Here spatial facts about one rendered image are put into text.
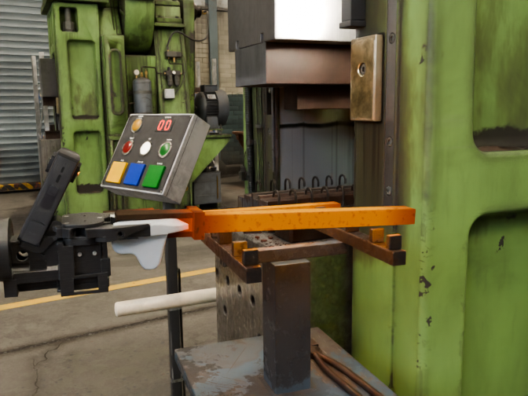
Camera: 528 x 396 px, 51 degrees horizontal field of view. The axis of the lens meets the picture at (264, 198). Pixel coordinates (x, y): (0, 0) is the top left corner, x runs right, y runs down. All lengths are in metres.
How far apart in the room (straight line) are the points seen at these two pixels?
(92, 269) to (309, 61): 0.86
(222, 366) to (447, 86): 0.64
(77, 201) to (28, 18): 3.91
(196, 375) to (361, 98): 0.63
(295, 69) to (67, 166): 0.81
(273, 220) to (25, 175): 8.62
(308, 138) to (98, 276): 1.10
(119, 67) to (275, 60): 4.87
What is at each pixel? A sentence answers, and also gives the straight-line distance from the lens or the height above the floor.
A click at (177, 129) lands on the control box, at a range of 1.80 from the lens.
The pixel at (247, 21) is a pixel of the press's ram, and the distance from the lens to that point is 1.43.
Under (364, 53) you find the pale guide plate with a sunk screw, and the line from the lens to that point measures 1.19.
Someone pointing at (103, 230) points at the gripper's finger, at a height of 1.08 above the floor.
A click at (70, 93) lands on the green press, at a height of 1.39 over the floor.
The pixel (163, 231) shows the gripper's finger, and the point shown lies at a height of 1.07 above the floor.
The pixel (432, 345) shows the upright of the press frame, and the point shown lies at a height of 0.76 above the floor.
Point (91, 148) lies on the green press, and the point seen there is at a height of 0.81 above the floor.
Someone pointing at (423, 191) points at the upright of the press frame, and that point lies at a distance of 1.07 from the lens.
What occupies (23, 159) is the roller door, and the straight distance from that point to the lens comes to 9.26.
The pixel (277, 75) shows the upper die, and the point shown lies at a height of 1.29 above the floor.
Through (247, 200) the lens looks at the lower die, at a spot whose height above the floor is 0.98.
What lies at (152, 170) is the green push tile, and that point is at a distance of 1.79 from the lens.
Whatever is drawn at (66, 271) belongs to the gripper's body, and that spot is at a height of 1.04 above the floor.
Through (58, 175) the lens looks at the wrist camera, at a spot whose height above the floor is 1.14.
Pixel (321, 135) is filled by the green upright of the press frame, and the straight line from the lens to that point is 1.69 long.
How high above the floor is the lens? 1.21
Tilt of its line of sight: 9 degrees down
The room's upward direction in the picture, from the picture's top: 1 degrees counter-clockwise
